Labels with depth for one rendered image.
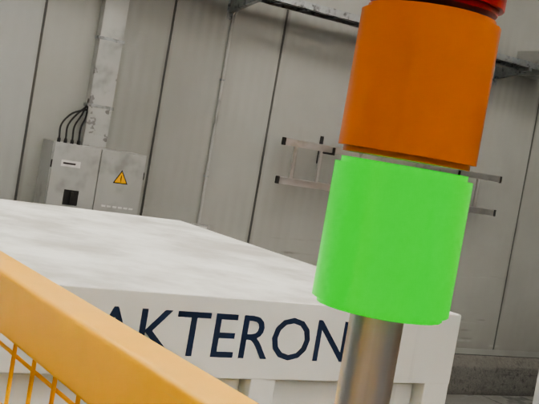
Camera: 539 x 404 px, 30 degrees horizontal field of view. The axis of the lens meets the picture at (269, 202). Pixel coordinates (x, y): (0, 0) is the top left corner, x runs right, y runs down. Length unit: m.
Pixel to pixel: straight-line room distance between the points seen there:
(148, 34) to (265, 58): 1.16
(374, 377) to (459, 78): 0.11
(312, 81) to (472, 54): 9.04
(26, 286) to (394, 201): 0.36
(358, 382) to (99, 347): 0.21
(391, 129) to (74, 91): 8.03
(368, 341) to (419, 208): 0.05
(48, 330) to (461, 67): 0.34
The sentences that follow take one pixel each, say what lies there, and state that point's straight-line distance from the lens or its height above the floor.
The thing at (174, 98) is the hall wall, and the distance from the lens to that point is 8.70.
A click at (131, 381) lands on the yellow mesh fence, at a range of 0.51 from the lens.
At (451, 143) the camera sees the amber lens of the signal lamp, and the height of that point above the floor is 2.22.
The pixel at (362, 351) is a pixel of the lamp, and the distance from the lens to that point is 0.36.
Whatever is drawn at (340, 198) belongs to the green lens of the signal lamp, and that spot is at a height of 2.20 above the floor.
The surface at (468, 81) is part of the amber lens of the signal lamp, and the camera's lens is 0.35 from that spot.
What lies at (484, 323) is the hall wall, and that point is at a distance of 11.16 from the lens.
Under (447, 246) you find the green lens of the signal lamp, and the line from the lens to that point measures 0.35.
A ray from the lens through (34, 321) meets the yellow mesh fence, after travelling 0.63.
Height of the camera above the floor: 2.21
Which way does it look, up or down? 3 degrees down
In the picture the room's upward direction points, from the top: 10 degrees clockwise
